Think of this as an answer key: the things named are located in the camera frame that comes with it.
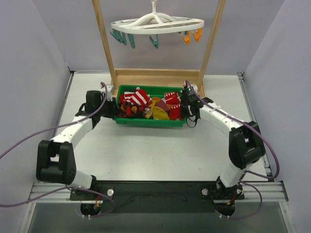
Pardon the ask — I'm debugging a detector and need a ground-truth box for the red white striped sock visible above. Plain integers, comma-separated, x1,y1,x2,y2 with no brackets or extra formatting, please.
119,87,152,107

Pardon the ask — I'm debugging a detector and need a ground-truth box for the white round clip hanger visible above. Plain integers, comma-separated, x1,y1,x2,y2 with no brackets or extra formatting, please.
111,0,205,35

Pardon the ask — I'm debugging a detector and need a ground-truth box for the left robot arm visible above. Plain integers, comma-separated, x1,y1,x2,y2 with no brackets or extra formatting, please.
36,90,117,200

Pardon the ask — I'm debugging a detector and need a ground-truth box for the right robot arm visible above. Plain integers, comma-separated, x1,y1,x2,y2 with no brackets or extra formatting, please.
181,86,265,198

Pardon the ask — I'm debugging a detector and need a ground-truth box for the wooden hanger stand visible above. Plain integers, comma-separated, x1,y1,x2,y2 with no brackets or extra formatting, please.
92,0,226,95

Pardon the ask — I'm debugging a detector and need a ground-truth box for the black red argyle sock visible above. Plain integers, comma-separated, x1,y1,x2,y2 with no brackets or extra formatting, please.
117,103,145,119

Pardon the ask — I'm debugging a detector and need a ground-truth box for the red sock with white pattern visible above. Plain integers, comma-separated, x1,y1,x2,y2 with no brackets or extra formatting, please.
164,92,183,120

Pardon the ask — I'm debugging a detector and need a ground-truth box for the yellow sock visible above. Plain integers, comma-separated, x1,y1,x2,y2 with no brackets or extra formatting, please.
143,97,170,120

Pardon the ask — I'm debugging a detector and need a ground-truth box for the green plastic bin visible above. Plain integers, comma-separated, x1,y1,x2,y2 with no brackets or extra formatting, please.
114,84,186,128

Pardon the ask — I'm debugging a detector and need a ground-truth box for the orange clothespin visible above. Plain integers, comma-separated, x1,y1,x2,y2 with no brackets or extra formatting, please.
180,31,190,45
192,28,203,43

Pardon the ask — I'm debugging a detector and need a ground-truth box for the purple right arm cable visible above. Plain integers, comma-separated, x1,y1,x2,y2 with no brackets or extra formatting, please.
185,79,280,220

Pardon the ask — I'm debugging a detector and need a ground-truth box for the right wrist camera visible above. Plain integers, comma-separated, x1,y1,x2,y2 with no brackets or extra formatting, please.
183,80,198,93

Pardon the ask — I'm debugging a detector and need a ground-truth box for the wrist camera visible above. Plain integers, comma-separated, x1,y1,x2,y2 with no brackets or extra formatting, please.
100,82,114,101
183,80,198,93

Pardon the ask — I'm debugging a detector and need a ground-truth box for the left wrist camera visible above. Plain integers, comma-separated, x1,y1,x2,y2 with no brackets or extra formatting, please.
100,82,114,101

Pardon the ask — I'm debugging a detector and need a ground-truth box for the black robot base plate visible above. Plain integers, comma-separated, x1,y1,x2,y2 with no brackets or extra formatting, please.
81,181,241,215

